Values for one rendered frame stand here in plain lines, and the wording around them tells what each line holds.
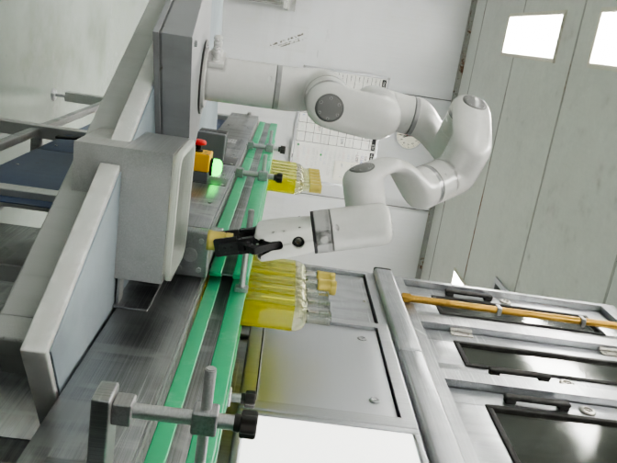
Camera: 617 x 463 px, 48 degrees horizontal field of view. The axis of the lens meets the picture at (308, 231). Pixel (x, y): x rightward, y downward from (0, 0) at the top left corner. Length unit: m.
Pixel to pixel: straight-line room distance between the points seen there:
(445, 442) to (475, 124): 0.61
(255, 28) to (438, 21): 1.85
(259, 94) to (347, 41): 5.82
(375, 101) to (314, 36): 5.85
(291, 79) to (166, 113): 0.29
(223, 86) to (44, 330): 0.73
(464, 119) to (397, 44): 5.92
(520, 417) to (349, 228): 0.64
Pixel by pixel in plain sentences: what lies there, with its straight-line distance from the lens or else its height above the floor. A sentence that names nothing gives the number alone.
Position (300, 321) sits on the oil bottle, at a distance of 1.39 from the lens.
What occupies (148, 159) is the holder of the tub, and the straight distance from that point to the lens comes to 1.12.
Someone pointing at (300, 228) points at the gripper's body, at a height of 1.05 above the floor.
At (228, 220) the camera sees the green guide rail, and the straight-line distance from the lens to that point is 1.50.
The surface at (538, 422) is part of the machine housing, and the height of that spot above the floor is 1.62.
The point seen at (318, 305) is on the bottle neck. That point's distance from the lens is 1.45.
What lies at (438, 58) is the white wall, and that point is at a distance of 7.40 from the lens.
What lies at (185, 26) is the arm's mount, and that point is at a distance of 1.28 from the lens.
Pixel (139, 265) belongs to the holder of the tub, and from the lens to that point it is 1.17.
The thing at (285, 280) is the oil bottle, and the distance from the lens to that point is 1.50.
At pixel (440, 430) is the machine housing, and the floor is 1.36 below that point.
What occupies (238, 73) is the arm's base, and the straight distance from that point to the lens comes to 1.47.
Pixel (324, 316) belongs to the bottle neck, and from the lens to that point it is 1.40.
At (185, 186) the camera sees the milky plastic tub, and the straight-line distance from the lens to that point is 1.29.
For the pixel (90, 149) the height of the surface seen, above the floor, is 0.70.
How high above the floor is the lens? 1.00
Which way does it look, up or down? 3 degrees up
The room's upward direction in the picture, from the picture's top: 98 degrees clockwise
